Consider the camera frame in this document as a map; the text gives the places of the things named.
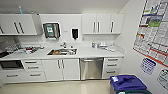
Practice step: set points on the grey paper towel dispenser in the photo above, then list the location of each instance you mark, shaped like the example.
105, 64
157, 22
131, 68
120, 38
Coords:
51, 30

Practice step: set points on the wide white drawer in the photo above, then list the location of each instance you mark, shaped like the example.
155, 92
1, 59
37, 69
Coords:
11, 76

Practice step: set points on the white wall cabinet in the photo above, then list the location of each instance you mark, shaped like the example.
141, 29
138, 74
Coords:
23, 24
103, 23

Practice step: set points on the large printed wall poster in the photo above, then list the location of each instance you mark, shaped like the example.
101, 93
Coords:
153, 30

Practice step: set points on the white two-door sink cabinet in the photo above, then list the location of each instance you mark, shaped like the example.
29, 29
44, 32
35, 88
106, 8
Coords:
66, 70

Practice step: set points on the chrome faucet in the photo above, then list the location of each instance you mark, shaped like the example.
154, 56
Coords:
64, 45

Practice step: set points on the black soap dispenser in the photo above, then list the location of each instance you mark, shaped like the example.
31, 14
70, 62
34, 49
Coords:
75, 33

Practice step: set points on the white folded cloth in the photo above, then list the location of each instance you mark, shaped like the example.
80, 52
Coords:
110, 49

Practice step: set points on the dish soap bottle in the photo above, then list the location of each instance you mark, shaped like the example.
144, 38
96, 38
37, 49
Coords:
93, 44

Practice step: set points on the black flat counter mat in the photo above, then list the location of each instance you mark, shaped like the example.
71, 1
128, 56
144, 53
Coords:
4, 54

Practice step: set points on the steel kitchen sink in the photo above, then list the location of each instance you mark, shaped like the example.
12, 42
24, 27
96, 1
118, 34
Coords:
65, 52

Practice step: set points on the stainless steel dishwasher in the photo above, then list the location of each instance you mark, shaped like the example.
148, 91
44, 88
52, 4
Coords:
91, 68

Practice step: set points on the blue lid waste bin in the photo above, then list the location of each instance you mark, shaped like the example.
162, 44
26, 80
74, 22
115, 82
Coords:
128, 82

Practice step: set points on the small blue bottle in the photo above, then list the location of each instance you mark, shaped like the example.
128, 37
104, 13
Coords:
20, 10

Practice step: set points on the stack of white dishes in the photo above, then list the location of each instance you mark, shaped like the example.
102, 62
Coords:
102, 45

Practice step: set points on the black built-in microwave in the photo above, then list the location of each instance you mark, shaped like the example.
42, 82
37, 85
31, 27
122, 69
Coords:
11, 65

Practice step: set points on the small blue wall sign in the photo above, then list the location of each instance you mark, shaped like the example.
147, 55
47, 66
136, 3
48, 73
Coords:
147, 66

